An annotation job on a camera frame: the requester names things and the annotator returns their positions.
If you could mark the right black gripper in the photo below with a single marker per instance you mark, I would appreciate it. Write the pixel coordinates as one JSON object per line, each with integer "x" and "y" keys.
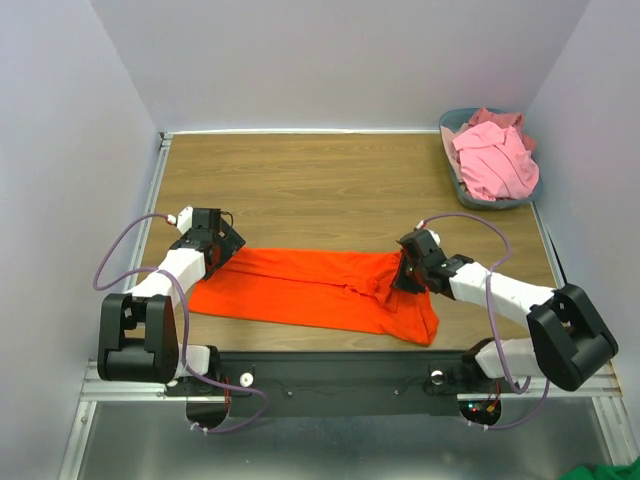
{"x": 406, "y": 268}

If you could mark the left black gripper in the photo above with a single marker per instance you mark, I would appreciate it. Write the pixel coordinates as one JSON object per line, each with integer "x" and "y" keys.
{"x": 231, "y": 244}

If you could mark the orange t shirt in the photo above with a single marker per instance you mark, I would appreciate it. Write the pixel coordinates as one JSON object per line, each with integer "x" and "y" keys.
{"x": 350, "y": 291}

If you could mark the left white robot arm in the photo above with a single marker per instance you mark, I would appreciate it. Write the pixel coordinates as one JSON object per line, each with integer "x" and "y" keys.
{"x": 138, "y": 339}

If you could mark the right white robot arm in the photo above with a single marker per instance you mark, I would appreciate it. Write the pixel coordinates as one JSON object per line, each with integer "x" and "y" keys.
{"x": 568, "y": 340}

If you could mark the teal laundry basket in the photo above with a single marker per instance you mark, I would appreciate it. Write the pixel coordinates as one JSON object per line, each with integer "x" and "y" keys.
{"x": 454, "y": 120}

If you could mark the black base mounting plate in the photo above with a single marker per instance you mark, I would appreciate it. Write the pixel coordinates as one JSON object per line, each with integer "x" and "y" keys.
{"x": 354, "y": 383}

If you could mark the dusty pink t shirt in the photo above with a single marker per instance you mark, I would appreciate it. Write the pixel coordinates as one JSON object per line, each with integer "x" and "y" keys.
{"x": 504, "y": 120}

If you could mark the green cloth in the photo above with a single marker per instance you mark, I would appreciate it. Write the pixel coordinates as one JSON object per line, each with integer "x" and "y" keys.
{"x": 604, "y": 472}

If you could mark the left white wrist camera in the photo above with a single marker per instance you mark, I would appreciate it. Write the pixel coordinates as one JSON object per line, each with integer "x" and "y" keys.
{"x": 183, "y": 221}

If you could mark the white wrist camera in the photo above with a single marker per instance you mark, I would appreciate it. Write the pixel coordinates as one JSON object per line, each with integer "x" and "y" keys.
{"x": 183, "y": 221}
{"x": 422, "y": 225}

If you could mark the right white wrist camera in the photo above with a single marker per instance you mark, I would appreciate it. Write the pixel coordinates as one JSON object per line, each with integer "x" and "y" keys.
{"x": 422, "y": 225}

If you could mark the right aluminium side rail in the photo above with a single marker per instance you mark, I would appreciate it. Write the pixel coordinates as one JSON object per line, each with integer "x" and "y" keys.
{"x": 558, "y": 273}

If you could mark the aluminium frame rail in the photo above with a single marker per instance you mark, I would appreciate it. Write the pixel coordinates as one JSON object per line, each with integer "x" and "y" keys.
{"x": 603, "y": 384}

